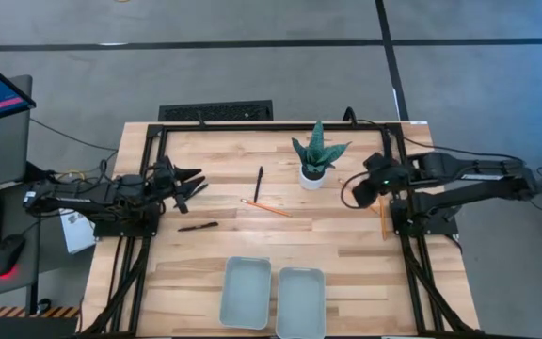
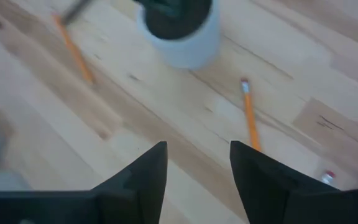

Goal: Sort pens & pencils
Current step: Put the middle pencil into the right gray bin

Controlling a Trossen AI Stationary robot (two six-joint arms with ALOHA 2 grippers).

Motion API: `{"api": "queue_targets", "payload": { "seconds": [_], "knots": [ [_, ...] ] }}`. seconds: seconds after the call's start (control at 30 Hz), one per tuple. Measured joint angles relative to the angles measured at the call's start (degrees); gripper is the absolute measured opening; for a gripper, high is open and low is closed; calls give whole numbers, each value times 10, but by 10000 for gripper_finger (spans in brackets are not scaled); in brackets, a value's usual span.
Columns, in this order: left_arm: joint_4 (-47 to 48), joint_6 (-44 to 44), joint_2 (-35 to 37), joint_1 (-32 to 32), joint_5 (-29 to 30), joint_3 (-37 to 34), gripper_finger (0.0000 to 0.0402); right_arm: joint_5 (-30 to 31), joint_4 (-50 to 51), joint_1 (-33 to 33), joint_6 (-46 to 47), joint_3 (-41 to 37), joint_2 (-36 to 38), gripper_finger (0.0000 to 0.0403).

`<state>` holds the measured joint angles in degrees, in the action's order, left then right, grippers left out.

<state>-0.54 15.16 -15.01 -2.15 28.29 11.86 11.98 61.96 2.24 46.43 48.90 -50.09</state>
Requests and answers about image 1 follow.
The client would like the light grey plastic bin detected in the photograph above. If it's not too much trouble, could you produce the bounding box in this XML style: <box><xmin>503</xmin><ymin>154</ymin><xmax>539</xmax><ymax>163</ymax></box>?
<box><xmin>275</xmin><ymin>266</ymin><xmax>327</xmax><ymax>339</ymax></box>
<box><xmin>218</xmin><ymin>256</ymin><xmax>273</xmax><ymax>331</ymax></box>

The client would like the black floor vent grille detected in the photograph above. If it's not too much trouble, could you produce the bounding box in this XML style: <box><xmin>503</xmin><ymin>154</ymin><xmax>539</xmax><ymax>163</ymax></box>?
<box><xmin>157</xmin><ymin>99</ymin><xmax>275</xmax><ymax>122</ymax></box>

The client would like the thin black floor cable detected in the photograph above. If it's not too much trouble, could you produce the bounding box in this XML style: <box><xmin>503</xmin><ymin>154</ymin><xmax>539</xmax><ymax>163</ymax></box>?
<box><xmin>29</xmin><ymin>117</ymin><xmax>120</xmax><ymax>153</ymax></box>

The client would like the black pen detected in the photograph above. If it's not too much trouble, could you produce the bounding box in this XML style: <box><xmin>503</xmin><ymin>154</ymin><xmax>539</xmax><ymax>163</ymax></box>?
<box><xmin>253</xmin><ymin>165</ymin><xmax>265</xmax><ymax>204</ymax></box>
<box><xmin>173</xmin><ymin>183</ymin><xmax>210</xmax><ymax>209</ymax></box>
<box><xmin>177</xmin><ymin>221</ymin><xmax>219</xmax><ymax>233</ymax></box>

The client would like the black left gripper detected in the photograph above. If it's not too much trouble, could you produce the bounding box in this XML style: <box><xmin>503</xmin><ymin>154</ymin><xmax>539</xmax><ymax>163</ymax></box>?
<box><xmin>151</xmin><ymin>155</ymin><xmax>207</xmax><ymax>215</ymax></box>

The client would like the white printed booklet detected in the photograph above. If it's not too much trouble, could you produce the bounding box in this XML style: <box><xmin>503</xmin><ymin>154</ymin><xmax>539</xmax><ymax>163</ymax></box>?
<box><xmin>58</xmin><ymin>209</ymin><xmax>99</xmax><ymax>255</ymax></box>

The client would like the black stand bar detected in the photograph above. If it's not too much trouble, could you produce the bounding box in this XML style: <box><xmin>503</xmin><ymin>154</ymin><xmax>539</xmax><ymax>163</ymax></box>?
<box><xmin>24</xmin><ymin>161</ymin><xmax>58</xmax><ymax>186</ymax></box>

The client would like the grey side desk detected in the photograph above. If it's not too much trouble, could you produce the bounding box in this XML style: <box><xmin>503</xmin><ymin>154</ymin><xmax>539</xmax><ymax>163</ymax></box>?
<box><xmin>0</xmin><ymin>181</ymin><xmax>44</xmax><ymax>302</ymax></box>

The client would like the black computer mouse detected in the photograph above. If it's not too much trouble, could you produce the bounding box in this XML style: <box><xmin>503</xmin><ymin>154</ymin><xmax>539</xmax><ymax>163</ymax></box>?
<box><xmin>0</xmin><ymin>234</ymin><xmax>26</xmax><ymax>278</ymax></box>

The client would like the yellow cable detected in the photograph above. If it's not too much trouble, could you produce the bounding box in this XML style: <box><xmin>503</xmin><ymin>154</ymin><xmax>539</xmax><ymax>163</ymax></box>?
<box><xmin>56</xmin><ymin>169</ymin><xmax>88</xmax><ymax>184</ymax></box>

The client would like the thick black cable loop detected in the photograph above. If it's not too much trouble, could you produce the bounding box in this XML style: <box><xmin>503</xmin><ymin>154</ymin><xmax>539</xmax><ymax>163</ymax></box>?
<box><xmin>343</xmin><ymin>105</ymin><xmax>360</xmax><ymax>129</ymax></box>

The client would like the black aluminium table frame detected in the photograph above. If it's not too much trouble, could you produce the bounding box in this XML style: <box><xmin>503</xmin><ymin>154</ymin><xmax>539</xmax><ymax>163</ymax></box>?
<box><xmin>82</xmin><ymin>121</ymin><xmax>479</xmax><ymax>339</ymax></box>

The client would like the white plant pot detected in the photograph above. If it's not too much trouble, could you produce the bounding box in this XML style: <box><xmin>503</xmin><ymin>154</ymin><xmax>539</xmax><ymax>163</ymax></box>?
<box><xmin>297</xmin><ymin>164</ymin><xmax>328</xmax><ymax>191</ymax></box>

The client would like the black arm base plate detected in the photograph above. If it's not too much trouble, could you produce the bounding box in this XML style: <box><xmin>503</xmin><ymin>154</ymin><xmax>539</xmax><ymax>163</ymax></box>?
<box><xmin>390</xmin><ymin>197</ymin><xmax>459</xmax><ymax>236</ymax></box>
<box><xmin>92</xmin><ymin>206</ymin><xmax>162</xmax><ymax>238</ymax></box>

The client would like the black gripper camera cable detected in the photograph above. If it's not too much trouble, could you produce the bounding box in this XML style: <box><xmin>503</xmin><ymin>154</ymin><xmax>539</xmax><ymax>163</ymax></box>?
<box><xmin>340</xmin><ymin>170</ymin><xmax>371</xmax><ymax>211</ymax></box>

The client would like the green artificial plant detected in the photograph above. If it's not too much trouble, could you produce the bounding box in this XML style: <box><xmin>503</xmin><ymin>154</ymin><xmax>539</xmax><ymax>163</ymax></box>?
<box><xmin>291</xmin><ymin>120</ymin><xmax>352</xmax><ymax>174</ymax></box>

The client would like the grey computer monitor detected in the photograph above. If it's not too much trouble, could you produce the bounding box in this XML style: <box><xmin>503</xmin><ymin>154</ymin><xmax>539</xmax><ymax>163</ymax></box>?
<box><xmin>0</xmin><ymin>73</ymin><xmax>34</xmax><ymax>192</ymax></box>

